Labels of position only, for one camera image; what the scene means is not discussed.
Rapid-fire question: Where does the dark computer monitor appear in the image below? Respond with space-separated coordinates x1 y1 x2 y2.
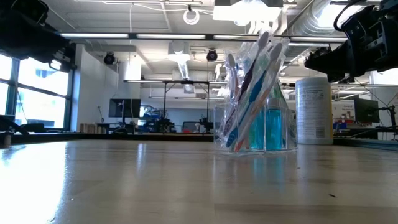
353 98 381 124
108 98 142 119

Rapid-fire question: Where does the small blue mouthwash bottle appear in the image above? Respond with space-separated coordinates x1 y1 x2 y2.
266 98 284 151
248 108 266 151

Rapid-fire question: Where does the black background gantry frame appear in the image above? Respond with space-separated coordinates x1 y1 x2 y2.
123 79 229 122

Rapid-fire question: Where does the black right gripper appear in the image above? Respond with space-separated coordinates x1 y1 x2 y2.
303 0 398 85

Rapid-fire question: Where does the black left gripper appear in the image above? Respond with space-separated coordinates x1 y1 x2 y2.
0 11 78 73

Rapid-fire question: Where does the white coiled cable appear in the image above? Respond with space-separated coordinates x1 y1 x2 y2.
183 9 201 26

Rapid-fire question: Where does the large window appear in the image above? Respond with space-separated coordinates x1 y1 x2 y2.
0 53 75 131

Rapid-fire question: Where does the clear acrylic organizer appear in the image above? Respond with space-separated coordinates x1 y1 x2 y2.
213 102 299 156

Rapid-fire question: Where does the white wipes canister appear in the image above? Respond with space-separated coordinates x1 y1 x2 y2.
295 77 335 146

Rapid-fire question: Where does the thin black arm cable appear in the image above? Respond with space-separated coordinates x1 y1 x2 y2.
354 77 389 107

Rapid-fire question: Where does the stack of wooden blocks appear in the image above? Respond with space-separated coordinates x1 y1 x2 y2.
79 123 108 135

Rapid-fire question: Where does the black aluminium table frame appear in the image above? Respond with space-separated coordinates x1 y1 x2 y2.
9 132 398 152

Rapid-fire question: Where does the background robot workstation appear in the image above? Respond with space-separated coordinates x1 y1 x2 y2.
138 105 215 134

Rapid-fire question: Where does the square ceiling light panel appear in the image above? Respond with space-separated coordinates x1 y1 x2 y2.
213 0 284 22

